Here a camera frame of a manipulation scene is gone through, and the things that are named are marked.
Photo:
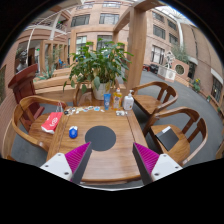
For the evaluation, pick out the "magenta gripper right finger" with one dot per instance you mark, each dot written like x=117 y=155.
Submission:
x=153 y=166

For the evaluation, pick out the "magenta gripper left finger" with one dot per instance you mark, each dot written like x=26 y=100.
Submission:
x=70 y=166

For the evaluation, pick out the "blue white computer mouse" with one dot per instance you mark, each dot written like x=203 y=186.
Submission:
x=73 y=132

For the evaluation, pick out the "round dark grey mouse pad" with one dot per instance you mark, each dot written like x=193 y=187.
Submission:
x=102 y=138

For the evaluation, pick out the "wooden armchair near right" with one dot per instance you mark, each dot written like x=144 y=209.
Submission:
x=181 y=150

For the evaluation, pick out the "square wooden table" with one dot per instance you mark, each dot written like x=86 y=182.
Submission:
x=114 y=165

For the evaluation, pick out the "black notebook on chair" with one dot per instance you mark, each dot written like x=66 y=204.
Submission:
x=167 y=138

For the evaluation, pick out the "red paper shopping bag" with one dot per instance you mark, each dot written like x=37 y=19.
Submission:
x=49 y=126

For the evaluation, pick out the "small white clear item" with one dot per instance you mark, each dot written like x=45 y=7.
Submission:
x=121 y=113

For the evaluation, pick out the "wooden armchair far right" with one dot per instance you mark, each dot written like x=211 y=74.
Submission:
x=151 y=105

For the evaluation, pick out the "white pump sanitizer bottle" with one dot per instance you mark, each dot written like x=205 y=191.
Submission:
x=128 y=101

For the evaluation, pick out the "wooden armchair behind table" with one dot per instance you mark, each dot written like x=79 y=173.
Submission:
x=85 y=99

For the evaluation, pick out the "wooden armchair left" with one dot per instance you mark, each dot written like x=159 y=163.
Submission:
x=35 y=135

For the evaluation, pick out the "blue tube bottle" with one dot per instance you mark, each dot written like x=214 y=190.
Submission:
x=107 y=98

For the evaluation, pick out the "yellow dish soap bottle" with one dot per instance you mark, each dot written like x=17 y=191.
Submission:
x=117 y=99

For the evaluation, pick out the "dark red wooden lectern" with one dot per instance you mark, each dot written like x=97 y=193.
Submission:
x=22 y=86

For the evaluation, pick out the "potted green leafy plant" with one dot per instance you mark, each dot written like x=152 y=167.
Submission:
x=97 y=69

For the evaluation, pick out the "wooden pergola post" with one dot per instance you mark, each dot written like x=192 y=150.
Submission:
x=135 y=16

